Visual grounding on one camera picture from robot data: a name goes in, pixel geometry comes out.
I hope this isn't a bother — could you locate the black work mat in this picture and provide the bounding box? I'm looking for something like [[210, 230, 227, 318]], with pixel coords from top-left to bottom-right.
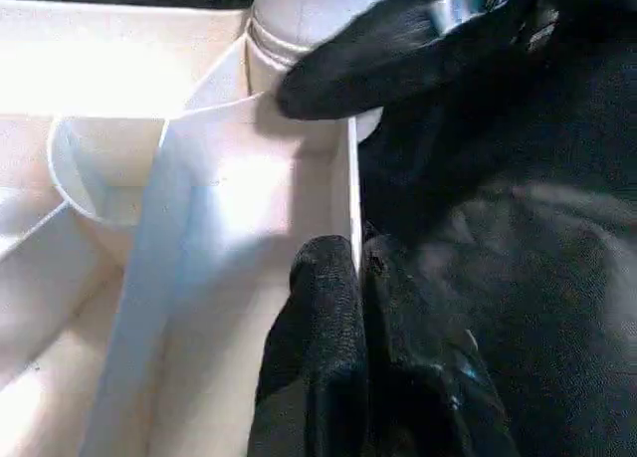
[[0, 0, 637, 457]]

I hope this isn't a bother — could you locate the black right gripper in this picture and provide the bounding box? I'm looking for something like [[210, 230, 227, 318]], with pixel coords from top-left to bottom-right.
[[275, 0, 566, 122]]

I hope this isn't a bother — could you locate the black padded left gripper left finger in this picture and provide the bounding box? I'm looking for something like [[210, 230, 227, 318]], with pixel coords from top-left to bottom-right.
[[251, 234, 370, 457]]

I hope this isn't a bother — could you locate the white plastic table top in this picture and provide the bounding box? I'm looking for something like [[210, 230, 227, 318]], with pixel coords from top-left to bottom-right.
[[0, 0, 387, 457]]

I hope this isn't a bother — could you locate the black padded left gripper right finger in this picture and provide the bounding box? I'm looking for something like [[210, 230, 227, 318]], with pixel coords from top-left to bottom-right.
[[360, 221, 522, 457]]

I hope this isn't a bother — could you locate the white plastic table leg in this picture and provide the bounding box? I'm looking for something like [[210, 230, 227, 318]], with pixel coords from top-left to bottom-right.
[[243, 0, 405, 78]]

